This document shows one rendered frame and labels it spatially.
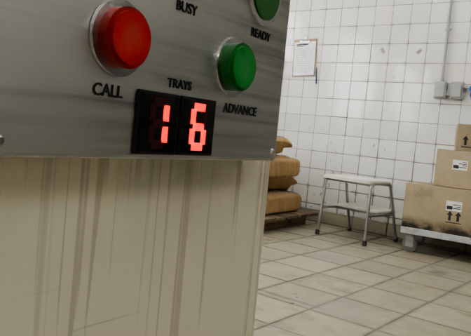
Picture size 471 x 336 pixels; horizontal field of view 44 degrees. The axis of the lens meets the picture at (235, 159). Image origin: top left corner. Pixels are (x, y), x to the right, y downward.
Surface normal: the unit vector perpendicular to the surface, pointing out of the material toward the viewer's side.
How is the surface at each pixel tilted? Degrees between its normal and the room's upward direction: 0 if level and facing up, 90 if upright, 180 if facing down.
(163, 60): 90
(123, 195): 90
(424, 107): 90
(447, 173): 91
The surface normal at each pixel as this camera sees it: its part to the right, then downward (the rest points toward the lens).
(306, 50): -0.62, -0.03
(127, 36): 0.83, 0.11
